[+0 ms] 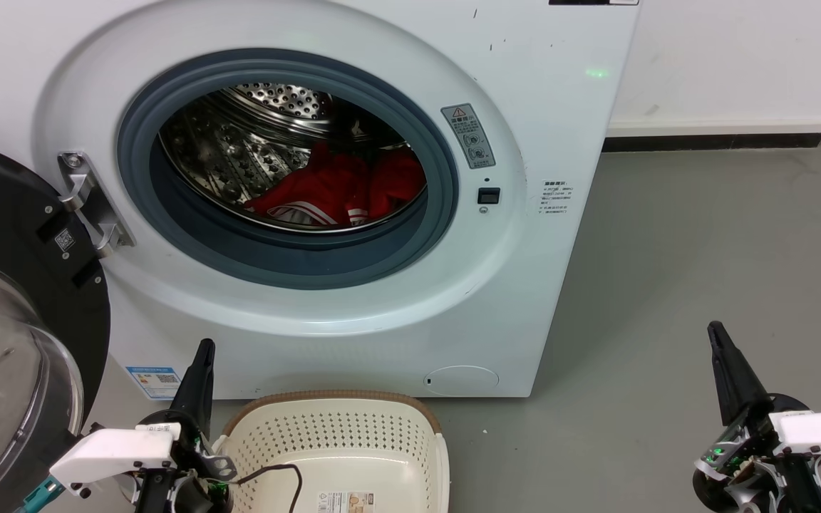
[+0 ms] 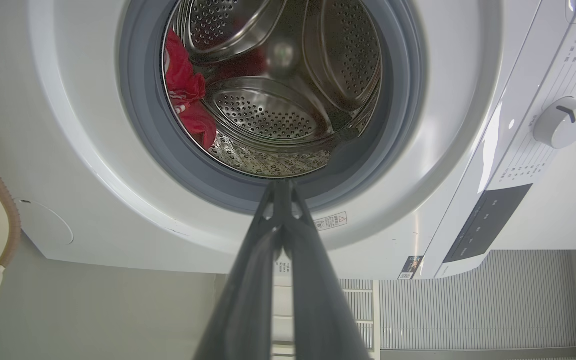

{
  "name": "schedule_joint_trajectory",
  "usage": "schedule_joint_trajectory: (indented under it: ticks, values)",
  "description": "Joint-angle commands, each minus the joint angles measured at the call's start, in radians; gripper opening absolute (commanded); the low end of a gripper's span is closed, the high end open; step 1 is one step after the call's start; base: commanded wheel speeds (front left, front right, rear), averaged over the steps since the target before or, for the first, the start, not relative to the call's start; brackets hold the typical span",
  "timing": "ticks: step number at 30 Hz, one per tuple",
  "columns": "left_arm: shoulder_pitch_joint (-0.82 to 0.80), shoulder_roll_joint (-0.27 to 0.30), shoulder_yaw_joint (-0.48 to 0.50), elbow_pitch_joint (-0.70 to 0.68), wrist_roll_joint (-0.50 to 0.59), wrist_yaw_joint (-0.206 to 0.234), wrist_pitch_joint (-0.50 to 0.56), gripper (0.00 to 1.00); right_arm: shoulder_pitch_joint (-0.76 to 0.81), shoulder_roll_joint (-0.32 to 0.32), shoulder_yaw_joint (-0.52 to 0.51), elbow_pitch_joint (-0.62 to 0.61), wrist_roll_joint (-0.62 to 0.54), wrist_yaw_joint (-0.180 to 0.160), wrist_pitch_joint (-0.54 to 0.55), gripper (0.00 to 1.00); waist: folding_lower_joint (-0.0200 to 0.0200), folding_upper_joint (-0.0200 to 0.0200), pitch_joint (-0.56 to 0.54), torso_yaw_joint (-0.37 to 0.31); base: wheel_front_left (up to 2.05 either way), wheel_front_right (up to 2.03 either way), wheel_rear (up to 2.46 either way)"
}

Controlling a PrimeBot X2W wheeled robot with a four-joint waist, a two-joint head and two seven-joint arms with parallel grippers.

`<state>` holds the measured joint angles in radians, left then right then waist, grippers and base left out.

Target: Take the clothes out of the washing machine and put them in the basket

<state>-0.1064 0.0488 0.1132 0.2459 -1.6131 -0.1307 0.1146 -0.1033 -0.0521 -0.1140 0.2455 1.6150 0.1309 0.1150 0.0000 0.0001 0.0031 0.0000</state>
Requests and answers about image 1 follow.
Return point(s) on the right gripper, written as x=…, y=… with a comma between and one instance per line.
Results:
x=795, y=488

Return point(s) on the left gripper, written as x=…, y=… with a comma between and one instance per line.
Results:
x=168, y=493

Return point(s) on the red garment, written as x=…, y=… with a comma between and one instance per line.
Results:
x=328, y=185

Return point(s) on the cream perforated laundry basket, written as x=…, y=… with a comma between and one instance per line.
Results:
x=353, y=442

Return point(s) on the printed paper product label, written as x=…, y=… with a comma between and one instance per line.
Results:
x=345, y=502

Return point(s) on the washing machine door hinge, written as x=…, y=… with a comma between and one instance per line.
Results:
x=93, y=206

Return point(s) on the stainless steel washing machine drum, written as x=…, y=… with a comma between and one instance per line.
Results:
x=239, y=149

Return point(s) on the black round washer door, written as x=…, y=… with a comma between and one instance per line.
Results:
x=11, y=206

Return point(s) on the blue energy label sticker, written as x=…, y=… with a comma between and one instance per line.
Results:
x=155, y=383

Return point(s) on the grey rubber door gasket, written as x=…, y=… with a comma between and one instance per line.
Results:
x=289, y=260

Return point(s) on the white front-load washing machine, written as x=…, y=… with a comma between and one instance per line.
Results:
x=353, y=342

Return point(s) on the white QR code sticker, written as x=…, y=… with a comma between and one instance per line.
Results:
x=65, y=240

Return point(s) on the small text sticker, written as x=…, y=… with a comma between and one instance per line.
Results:
x=556, y=197

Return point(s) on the round drain filter cover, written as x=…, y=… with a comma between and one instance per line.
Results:
x=462, y=380

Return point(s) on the black door latch socket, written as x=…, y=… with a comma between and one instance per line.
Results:
x=489, y=195

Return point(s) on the grey warning label sticker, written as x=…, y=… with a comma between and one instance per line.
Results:
x=469, y=137

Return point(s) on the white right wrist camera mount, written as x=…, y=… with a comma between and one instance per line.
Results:
x=820, y=434

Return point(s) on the black wall baseboard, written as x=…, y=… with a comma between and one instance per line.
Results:
x=710, y=142

